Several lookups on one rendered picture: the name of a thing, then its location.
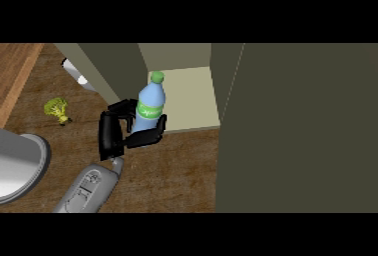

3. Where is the white cylindrical handle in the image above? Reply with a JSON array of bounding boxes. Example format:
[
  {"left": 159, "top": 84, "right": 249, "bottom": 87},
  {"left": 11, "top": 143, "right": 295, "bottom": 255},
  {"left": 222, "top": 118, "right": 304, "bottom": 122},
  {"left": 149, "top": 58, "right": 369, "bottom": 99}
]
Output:
[{"left": 60, "top": 57, "right": 97, "bottom": 92}]

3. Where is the green broccoli floret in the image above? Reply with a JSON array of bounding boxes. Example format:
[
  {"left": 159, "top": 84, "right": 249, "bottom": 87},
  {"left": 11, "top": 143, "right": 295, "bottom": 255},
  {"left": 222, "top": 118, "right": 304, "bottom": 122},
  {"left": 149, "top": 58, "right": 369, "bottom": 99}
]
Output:
[{"left": 42, "top": 96, "right": 73, "bottom": 127}]

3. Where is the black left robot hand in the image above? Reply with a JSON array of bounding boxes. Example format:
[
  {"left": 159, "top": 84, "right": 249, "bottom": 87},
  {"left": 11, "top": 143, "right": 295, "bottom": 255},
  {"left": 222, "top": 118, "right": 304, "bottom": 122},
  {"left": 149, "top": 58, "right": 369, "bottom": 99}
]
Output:
[{"left": 97, "top": 98, "right": 168, "bottom": 162}]

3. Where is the olive green cabinet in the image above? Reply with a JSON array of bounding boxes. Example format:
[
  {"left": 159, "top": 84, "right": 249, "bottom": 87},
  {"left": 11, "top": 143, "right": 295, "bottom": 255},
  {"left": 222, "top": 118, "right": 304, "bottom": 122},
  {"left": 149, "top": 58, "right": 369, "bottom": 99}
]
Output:
[{"left": 51, "top": 43, "right": 222, "bottom": 136}]

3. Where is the blue water bottle green cap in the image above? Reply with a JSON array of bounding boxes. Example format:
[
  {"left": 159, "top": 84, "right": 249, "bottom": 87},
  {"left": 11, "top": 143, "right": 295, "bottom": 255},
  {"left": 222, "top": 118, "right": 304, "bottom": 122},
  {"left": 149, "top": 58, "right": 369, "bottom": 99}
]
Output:
[{"left": 129, "top": 70, "right": 166, "bottom": 134}]

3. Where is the grey metal pot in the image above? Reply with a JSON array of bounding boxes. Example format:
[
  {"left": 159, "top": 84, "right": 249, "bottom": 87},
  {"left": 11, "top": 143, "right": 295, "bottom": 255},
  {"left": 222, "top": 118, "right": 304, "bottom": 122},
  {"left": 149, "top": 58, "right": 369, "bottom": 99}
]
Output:
[{"left": 0, "top": 128, "right": 53, "bottom": 205}]

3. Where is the dark olive cabinet door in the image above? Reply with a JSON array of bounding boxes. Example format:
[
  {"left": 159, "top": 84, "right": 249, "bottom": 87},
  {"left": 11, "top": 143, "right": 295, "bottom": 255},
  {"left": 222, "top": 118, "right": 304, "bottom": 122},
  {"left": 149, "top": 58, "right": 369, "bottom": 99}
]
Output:
[{"left": 209, "top": 43, "right": 378, "bottom": 214}]

